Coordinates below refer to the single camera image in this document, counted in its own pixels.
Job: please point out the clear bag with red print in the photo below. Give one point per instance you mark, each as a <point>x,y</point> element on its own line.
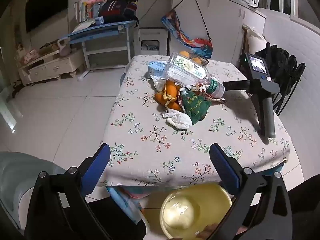
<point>215,99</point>

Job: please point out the blue tissue pack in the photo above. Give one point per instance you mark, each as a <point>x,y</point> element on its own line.
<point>99,20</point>

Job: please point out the clear plastic bottle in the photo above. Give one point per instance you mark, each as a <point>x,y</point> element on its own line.
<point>185,70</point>

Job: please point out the colourful hanging bag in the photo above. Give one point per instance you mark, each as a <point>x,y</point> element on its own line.
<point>195,43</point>

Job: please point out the orange fruit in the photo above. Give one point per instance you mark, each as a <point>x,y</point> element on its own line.
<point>184,54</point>
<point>196,61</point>

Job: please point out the blue desk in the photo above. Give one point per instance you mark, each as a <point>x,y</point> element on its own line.
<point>100,31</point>

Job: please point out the cream cabinet with drawers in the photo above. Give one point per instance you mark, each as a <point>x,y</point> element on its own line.
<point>50,67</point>

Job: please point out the pink kettlebell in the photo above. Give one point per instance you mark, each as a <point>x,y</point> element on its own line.
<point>64,48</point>

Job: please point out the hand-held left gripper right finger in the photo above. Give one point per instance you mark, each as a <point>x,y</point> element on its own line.
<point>223,166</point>

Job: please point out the dark woven fruit basket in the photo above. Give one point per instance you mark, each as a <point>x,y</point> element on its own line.
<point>203,60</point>

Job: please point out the colourful printed bag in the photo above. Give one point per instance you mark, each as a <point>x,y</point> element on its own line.
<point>125,202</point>

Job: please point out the white cupboard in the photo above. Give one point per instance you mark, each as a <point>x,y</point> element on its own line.
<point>225,17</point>

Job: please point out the white paper sheets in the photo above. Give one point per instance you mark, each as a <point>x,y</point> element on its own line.
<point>83,26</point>

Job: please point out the white tissue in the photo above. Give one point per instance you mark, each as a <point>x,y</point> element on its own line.
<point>178,120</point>

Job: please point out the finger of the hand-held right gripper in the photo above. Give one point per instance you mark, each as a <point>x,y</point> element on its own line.
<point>235,85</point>

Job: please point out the blue milk carton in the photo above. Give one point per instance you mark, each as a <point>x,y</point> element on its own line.
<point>156,68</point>

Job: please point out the yellow plastic bin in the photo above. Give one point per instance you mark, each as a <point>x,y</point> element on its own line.
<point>212,197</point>

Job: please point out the row of books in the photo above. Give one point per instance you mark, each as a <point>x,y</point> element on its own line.
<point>81,11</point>

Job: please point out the dark backpack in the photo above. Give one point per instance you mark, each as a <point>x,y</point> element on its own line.
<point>117,8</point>

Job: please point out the green snack packet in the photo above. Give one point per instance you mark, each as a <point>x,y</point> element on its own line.
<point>193,105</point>

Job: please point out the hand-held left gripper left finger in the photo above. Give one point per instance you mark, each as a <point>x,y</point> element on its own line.
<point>98,165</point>

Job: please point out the grey-green chair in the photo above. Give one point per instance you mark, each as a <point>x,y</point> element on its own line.
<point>17,177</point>

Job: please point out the white storage box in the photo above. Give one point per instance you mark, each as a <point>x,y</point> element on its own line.
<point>152,33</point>

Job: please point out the black television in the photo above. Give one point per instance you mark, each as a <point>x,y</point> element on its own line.
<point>46,5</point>

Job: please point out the black folding chair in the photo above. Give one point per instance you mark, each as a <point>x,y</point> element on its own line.
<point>282,62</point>

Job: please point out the white cushion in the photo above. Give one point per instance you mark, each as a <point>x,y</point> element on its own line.
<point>255,45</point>

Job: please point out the floral tablecloth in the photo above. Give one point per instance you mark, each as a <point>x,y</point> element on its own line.
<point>150,120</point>

